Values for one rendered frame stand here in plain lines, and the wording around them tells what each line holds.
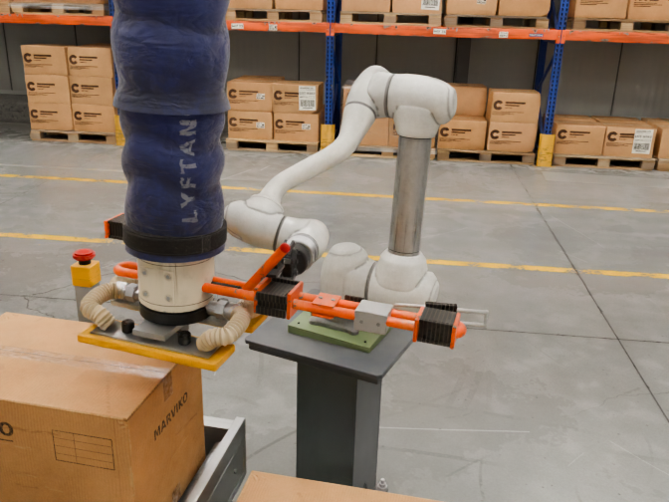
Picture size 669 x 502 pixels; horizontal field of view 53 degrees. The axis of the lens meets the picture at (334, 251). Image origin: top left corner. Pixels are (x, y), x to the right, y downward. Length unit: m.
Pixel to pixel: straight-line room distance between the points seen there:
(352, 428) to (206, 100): 1.39
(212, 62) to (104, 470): 0.94
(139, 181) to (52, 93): 8.34
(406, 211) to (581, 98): 8.18
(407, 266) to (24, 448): 1.17
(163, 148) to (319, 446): 1.44
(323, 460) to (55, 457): 1.11
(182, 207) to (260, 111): 7.44
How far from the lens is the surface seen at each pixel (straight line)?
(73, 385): 1.73
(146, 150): 1.40
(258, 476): 2.03
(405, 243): 2.13
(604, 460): 3.24
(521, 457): 3.13
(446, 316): 1.40
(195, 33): 1.36
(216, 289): 1.51
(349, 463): 2.50
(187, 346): 1.51
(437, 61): 9.85
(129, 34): 1.38
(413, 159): 2.07
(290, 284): 1.50
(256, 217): 1.80
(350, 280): 2.19
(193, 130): 1.39
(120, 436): 1.61
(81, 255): 2.29
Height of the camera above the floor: 1.81
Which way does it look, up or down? 20 degrees down
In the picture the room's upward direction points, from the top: 2 degrees clockwise
